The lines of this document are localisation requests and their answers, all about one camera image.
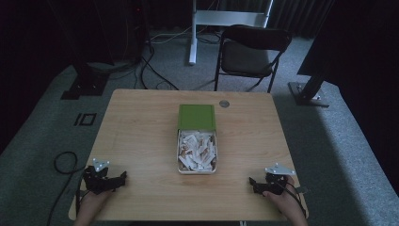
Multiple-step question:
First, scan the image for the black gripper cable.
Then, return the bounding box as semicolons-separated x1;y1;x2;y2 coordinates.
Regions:
280;179;309;218
74;175;88;218

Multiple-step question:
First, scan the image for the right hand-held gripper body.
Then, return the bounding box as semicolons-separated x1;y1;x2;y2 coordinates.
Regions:
263;162;297;196

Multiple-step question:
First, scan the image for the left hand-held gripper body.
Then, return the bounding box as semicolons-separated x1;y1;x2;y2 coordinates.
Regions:
82;157;111;195

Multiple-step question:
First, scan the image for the white metal stand frame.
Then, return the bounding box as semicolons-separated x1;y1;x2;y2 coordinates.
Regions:
187;0;275;66

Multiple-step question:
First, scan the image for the black stand with flat base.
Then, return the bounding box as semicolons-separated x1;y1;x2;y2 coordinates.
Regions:
46;0;116;101

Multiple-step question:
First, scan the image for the pile of white paper packets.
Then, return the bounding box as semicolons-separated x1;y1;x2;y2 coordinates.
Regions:
178;129;217;172

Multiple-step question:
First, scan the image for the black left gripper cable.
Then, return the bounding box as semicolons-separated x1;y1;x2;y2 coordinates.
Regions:
74;175;88;218

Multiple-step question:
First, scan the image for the green box lid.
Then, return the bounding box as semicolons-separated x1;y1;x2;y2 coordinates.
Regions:
177;104;217;132

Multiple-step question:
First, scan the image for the black looped floor cable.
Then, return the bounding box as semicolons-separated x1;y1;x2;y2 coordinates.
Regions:
46;151;88;226

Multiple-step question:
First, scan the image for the person's right hand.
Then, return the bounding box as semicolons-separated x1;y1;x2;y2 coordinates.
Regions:
262;175;304;219

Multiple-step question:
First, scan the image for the long black floor cable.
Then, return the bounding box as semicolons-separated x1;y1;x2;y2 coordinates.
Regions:
134;43;181;92

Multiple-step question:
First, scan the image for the white rectangular box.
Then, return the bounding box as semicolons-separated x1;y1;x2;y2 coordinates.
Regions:
176;127;218;175

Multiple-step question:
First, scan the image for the black stand with bolted base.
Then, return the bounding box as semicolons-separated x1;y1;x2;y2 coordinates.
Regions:
287;0;338;108

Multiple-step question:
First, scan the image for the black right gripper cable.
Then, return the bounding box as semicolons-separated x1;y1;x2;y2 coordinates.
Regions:
280;179;309;218

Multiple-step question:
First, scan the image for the black folding chair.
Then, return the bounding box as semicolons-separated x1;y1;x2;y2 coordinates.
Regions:
214;24;294;94

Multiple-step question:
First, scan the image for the pale floor cable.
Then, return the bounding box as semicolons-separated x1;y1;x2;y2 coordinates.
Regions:
150;25;193;45

